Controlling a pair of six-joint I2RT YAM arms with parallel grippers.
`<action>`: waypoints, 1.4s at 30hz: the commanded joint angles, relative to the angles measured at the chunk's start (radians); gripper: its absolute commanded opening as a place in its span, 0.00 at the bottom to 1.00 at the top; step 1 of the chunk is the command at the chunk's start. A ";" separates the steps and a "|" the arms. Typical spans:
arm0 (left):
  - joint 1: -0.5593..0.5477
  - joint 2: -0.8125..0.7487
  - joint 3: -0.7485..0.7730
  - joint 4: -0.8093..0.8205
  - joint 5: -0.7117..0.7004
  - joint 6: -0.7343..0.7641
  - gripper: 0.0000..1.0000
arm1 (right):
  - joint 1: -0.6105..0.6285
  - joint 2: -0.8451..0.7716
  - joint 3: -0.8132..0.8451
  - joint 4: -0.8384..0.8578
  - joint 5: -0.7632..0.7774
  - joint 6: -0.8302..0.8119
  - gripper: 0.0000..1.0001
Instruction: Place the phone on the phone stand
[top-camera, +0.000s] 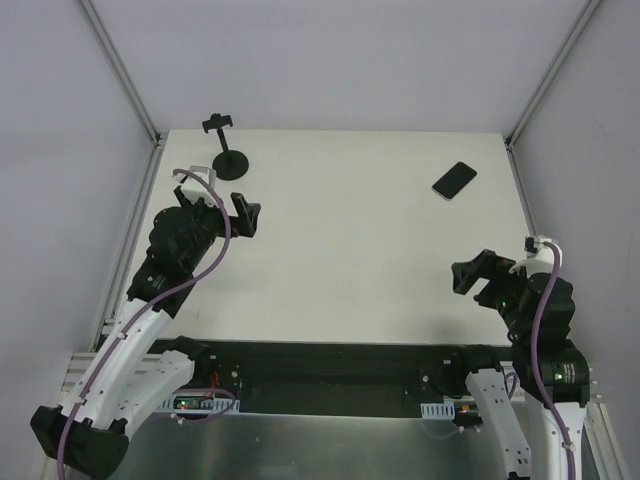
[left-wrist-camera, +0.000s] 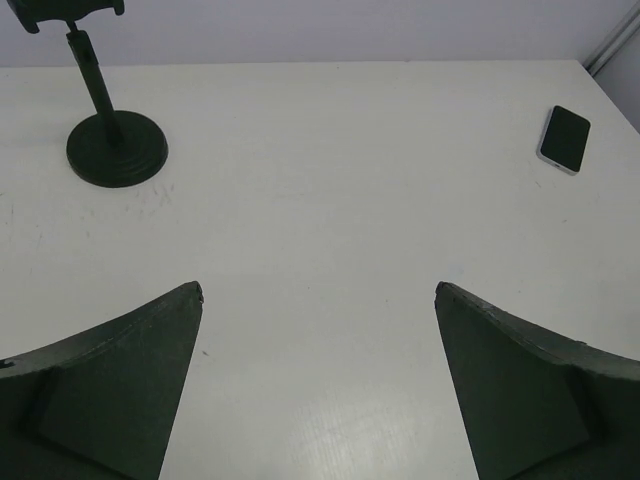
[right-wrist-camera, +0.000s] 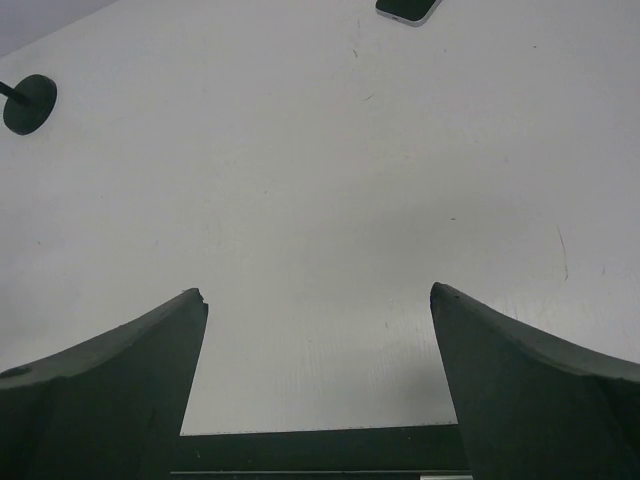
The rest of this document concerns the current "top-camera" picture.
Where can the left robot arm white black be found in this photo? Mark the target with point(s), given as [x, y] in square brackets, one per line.
[91, 428]

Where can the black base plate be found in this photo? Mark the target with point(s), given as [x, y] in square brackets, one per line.
[352, 380]

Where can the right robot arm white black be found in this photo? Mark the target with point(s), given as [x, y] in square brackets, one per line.
[556, 384]

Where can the left aluminium frame post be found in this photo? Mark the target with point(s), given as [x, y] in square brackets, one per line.
[119, 69]

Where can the black phone stand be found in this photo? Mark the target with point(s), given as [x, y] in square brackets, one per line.
[229, 164]

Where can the black smartphone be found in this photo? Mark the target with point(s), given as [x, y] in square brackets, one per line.
[454, 181]

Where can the left white cable duct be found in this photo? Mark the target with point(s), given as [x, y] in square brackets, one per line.
[198, 404]

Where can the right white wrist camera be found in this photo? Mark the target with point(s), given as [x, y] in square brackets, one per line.
[541, 254]

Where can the right white cable duct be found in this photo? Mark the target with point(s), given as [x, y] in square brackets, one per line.
[443, 411]

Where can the white cable duct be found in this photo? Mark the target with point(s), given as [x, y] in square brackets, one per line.
[443, 411]
[198, 404]

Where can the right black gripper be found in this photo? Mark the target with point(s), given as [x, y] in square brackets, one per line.
[498, 281]

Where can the right aluminium frame post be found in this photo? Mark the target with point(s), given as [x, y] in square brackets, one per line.
[566, 47]

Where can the aluminium frame post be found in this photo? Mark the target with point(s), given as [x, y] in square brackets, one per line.
[119, 69]
[566, 47]

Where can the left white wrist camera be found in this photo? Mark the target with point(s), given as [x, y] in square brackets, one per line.
[197, 185]

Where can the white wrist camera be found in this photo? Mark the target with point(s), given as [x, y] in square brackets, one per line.
[541, 254]
[197, 185]

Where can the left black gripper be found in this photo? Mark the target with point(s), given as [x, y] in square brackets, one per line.
[215, 211]

